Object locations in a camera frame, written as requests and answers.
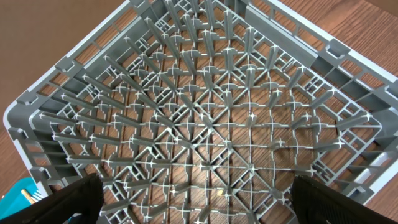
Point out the white plastic fork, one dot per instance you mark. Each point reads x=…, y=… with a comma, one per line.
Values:
x=37, y=196

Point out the grey dishwasher rack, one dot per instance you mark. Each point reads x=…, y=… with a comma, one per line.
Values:
x=205, y=111

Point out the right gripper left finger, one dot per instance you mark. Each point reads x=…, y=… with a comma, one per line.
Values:
x=79, y=202

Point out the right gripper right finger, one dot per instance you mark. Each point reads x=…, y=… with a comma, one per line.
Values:
x=314, y=202

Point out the teal serving tray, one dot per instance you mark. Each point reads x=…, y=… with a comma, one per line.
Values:
x=14, y=201

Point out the wooden chopstick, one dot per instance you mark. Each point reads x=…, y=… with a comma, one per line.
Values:
x=28, y=196

